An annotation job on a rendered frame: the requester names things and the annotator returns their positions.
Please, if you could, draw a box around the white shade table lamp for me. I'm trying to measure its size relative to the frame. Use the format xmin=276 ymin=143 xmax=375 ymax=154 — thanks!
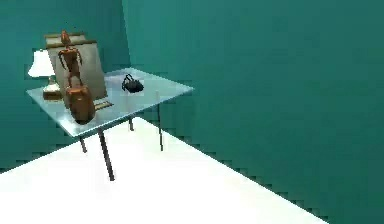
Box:
xmin=27 ymin=49 xmax=63 ymax=101

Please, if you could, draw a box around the brown humanoid statue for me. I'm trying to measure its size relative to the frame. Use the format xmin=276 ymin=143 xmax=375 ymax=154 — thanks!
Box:
xmin=58 ymin=30 xmax=97 ymax=125

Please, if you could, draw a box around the grey framed canvas board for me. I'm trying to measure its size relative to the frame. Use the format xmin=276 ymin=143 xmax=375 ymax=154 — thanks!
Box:
xmin=44 ymin=32 xmax=114 ymax=112

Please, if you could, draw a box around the glass table with dark legs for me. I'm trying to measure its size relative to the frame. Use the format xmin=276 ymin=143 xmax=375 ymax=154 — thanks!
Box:
xmin=26 ymin=67 xmax=195 ymax=182

